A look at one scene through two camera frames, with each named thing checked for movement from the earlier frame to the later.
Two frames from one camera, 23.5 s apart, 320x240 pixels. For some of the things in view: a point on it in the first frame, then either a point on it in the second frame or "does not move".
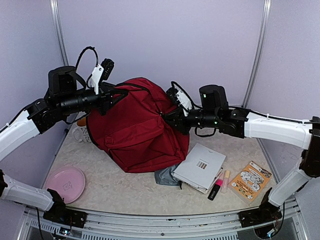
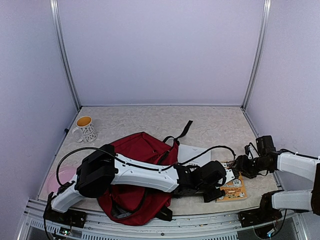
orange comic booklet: x=250 y=181 to x=234 y=190
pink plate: x=67 y=182 does not move
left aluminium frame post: x=55 y=10 does not move
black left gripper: x=106 y=98 to x=212 y=197
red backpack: x=133 y=131 to x=137 y=205
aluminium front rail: x=35 y=226 does not move
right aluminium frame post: x=258 y=53 does not move
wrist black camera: x=171 y=93 to x=264 y=145
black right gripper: x=178 y=118 to x=241 y=164
